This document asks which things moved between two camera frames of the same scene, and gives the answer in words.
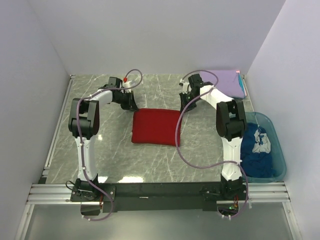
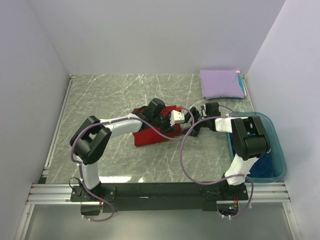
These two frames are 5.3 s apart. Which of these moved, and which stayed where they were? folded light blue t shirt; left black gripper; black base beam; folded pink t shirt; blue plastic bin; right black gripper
Moved: left black gripper; right black gripper
Stayed: folded pink t shirt; folded light blue t shirt; black base beam; blue plastic bin
